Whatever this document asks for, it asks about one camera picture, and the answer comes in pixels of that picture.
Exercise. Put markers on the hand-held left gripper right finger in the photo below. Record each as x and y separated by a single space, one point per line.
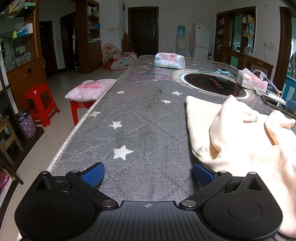
203 173

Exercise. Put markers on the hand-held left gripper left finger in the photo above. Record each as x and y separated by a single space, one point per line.
93 174

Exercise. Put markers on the cream garment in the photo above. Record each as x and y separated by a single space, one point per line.
233 136

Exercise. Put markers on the red plastic stool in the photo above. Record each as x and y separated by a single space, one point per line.
40 104
79 109

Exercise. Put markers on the grey star-print tablecloth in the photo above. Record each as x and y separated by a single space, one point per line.
148 120

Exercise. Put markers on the purple waste bin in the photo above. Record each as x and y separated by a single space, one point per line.
26 124

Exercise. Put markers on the pink cushion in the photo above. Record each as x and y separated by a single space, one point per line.
90 89

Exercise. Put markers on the round black induction cooker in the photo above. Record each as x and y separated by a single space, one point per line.
214 84

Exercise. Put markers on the wooden stool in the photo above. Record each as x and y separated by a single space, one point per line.
8 141

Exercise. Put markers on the dark tablet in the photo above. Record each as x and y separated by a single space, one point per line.
276 105

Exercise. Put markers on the white flat box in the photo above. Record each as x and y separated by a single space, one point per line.
269 95

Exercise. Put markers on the blue wristwatch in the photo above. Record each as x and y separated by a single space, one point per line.
218 71

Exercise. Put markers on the white pink tissue box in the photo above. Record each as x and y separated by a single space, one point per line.
251 80

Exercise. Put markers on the purple cloth bag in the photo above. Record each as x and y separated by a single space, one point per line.
268 80

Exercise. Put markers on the polka dot play tent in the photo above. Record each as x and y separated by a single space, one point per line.
118 59

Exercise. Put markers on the pink white tissue pack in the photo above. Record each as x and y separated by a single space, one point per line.
169 60

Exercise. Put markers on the blue cabinet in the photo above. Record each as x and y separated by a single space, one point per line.
290 87

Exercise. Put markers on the small wooden cabinet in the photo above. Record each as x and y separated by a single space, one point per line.
126 45

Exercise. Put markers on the white refrigerator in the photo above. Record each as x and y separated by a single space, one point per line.
200 40

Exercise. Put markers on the wooden glass-door display cabinet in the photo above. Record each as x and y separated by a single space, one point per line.
20 62

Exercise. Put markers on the water dispenser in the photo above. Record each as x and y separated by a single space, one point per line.
181 41

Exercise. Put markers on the white folded umbrella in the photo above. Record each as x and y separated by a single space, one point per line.
74 41

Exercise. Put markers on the tall wooden shelf cabinet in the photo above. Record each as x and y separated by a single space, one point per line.
89 37

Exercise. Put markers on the wooden sideboard with shelves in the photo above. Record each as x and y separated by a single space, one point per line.
240 39

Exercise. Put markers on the brown framed glass door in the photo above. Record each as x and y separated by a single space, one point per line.
285 46

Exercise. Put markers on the dark wooden door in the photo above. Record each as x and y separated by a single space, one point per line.
143 30

